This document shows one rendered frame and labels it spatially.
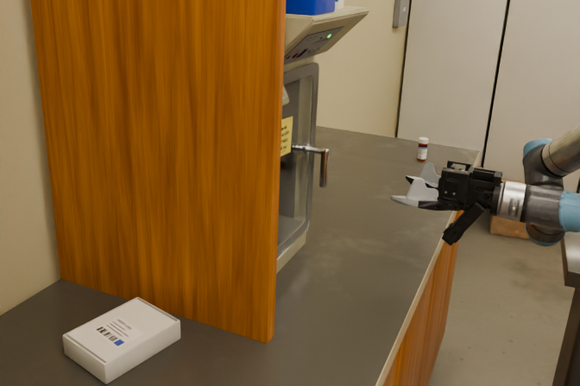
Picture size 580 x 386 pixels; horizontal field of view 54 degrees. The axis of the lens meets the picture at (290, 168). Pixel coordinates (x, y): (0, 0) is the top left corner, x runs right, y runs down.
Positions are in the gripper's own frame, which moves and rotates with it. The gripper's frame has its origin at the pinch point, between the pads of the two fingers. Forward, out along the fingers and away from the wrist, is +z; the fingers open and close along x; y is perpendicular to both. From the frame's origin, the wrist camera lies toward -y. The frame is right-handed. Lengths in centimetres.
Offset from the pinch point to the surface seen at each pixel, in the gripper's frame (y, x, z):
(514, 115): -45, -284, -11
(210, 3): 38, 35, 25
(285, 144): 10.1, 12.6, 21.4
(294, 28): 34.7, 26.9, 14.0
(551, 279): -115, -202, -47
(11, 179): 4, 41, 66
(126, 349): -16, 52, 31
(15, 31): 31, 36, 66
